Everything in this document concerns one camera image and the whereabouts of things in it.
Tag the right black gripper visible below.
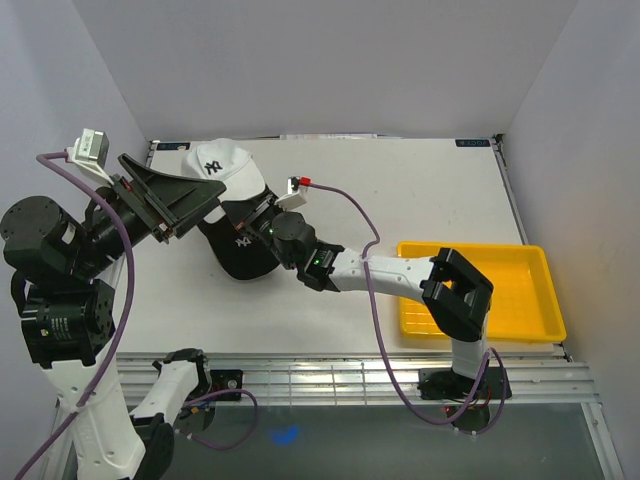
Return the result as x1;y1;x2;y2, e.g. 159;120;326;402
221;192;295;272

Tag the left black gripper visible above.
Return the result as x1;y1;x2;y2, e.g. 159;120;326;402
71;152;225;276

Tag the black NY baseball cap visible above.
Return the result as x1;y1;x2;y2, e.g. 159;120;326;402
197;186;280;281

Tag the white baseball cap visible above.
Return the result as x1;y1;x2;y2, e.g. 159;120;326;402
181;138;266;201

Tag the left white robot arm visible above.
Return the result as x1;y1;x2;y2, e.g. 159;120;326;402
1;155;225;479

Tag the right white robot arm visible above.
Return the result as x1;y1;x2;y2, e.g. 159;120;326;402
222;190;494;397

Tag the left black corner label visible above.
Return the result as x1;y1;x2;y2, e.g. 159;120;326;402
155;142;191;151

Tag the black corner label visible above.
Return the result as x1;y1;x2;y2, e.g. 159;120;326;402
455;139;491;148
155;142;191;151

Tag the right black corner label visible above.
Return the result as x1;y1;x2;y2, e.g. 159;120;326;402
455;139;491;148

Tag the yellow plastic tray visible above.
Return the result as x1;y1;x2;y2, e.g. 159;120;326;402
396;241;567;343

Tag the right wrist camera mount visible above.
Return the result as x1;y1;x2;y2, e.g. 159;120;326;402
275;176;311;211

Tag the aluminium frame rail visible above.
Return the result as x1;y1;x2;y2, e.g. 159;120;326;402
116;355;601;407

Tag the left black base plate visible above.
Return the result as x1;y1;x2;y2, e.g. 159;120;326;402
210;369;244;402

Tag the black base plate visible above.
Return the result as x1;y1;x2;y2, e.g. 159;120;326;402
210;369;244;402
418;367;512;402

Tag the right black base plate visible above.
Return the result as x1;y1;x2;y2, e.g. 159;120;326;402
418;367;512;402

